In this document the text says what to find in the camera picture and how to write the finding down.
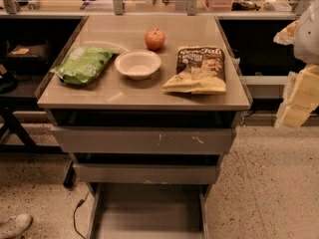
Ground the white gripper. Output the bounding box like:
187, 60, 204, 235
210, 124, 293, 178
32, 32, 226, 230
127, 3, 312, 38
275, 64, 319, 128

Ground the grey bottom drawer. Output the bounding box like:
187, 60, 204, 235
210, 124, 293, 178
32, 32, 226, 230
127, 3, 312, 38
87, 183, 208, 239

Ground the grey drawer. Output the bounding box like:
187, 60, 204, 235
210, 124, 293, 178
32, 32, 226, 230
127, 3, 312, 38
74, 164, 220, 184
52, 126, 236, 154
87, 183, 208, 239

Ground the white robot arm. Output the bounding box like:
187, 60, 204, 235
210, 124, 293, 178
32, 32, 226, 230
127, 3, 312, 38
273, 0, 319, 129

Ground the grey drawer cabinet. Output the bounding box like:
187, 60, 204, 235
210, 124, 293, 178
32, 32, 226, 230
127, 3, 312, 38
34, 14, 253, 239

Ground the grey top drawer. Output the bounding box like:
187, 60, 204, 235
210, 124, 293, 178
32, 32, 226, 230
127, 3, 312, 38
52, 126, 236, 154

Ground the grey middle drawer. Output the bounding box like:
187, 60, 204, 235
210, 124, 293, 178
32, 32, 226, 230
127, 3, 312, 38
74, 164, 220, 184

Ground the brown yellow chip bag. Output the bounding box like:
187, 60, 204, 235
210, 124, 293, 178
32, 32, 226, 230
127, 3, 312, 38
162, 46, 226, 95

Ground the red apple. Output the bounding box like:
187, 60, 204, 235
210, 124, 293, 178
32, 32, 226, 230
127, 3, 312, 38
145, 29, 165, 51

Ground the white bowl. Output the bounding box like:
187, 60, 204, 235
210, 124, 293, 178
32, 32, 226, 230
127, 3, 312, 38
115, 50, 161, 81

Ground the green snack bag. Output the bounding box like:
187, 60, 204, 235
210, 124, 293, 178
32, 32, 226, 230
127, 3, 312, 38
51, 46, 117, 86

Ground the white shoe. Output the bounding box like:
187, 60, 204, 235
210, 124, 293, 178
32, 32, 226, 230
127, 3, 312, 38
0, 213, 33, 239

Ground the black floor cable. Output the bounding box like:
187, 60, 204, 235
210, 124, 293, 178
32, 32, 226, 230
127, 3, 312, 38
72, 189, 92, 239

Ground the black table frame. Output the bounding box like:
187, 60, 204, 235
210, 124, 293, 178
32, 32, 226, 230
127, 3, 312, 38
0, 104, 64, 154

